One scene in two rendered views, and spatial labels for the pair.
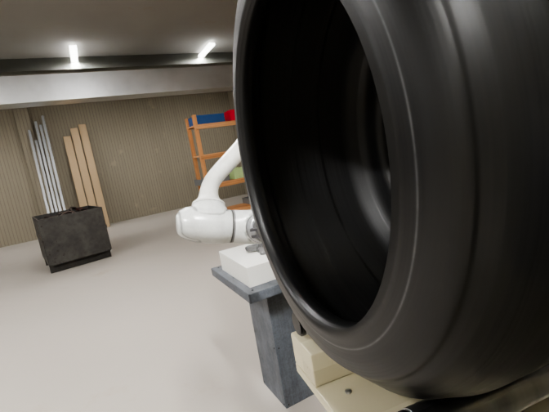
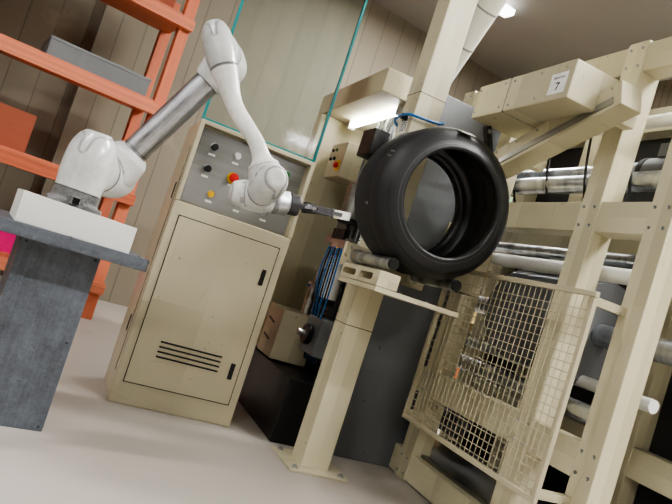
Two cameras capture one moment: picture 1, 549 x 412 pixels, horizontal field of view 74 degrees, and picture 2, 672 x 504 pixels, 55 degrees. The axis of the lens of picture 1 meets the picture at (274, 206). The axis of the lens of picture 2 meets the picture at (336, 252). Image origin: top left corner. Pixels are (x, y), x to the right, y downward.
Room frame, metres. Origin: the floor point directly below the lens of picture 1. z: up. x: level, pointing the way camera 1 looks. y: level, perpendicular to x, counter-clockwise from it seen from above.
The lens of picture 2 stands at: (0.93, 2.32, 0.76)
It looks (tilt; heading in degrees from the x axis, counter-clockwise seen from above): 3 degrees up; 267
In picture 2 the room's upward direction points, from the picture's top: 18 degrees clockwise
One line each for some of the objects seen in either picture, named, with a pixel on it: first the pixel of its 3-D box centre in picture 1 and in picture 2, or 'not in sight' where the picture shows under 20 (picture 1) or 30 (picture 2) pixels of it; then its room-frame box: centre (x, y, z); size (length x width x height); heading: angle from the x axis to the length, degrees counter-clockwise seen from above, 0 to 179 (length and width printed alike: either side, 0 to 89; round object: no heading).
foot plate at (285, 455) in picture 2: not in sight; (309, 462); (0.60, -0.45, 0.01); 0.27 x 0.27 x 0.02; 18
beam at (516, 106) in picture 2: not in sight; (542, 103); (0.18, -0.19, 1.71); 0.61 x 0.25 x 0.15; 108
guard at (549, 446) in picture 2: not in sight; (485, 364); (0.12, -0.10, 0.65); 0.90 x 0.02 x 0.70; 108
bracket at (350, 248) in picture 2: not in sight; (384, 266); (0.56, -0.39, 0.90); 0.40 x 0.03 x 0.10; 18
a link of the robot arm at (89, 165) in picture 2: not in sight; (89, 161); (1.71, 0.03, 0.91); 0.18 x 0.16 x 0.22; 84
